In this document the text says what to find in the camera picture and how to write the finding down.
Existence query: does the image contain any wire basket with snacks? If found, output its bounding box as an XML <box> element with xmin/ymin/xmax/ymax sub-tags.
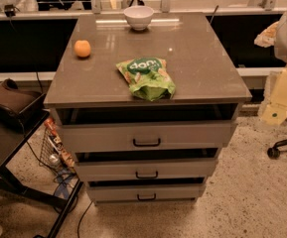
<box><xmin>40</xmin><ymin>117</ymin><xmax>74</xmax><ymax>174</ymax></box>

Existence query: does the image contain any grey drawer cabinet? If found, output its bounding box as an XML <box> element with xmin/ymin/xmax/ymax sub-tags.
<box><xmin>45</xmin><ymin>13</ymin><xmax>251</xmax><ymax>192</ymax></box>

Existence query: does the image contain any black power adapter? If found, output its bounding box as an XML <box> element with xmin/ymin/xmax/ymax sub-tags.
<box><xmin>4</xmin><ymin>5</ymin><xmax>16</xmax><ymax>17</ymax></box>

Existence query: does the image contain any green chip bag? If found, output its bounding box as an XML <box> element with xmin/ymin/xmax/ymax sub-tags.
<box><xmin>116</xmin><ymin>58</ymin><xmax>176</xmax><ymax>101</ymax></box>

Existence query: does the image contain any grey drawer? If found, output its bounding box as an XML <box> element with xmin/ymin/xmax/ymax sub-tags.
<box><xmin>87</xmin><ymin>184</ymin><xmax>206</xmax><ymax>203</ymax></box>
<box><xmin>59</xmin><ymin>120</ymin><xmax>236</xmax><ymax>153</ymax></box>
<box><xmin>74</xmin><ymin>159</ymin><xmax>217</xmax><ymax>181</ymax></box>

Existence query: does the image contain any brown padded case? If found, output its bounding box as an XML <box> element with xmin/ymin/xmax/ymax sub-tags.
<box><xmin>0</xmin><ymin>78</ymin><xmax>45</xmax><ymax>130</ymax></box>

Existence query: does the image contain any black floor cable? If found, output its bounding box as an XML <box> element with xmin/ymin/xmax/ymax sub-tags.
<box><xmin>76</xmin><ymin>200</ymin><xmax>94</xmax><ymax>238</ymax></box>

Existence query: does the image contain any white bowl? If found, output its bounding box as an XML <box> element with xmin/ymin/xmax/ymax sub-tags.
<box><xmin>123</xmin><ymin>6</ymin><xmax>154</xmax><ymax>31</ymax></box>

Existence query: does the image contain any black side table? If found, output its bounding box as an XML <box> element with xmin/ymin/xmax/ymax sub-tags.
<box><xmin>0</xmin><ymin>110</ymin><xmax>82</xmax><ymax>238</ymax></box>

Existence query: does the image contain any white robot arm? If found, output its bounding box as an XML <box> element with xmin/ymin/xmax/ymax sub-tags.
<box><xmin>254</xmin><ymin>11</ymin><xmax>287</xmax><ymax>125</ymax></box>

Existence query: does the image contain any orange fruit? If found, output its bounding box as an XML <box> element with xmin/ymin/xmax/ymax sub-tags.
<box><xmin>73</xmin><ymin>40</ymin><xmax>91</xmax><ymax>58</ymax></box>

